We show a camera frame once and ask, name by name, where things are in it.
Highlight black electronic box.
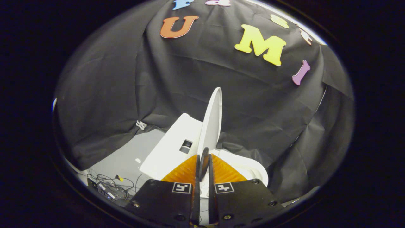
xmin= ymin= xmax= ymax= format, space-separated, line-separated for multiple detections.
xmin=88 ymin=178 xmax=127 ymax=201

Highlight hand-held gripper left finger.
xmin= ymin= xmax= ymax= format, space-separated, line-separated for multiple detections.
xmin=125 ymin=154 xmax=201 ymax=226

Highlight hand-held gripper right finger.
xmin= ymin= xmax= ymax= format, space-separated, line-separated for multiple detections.
xmin=207 ymin=154 xmax=285 ymax=226

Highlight white toilet lid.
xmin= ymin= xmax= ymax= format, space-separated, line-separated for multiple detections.
xmin=197 ymin=87 xmax=222 ymax=181

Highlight thin black cable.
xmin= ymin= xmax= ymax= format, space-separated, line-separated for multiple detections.
xmin=85 ymin=173 xmax=143 ymax=198

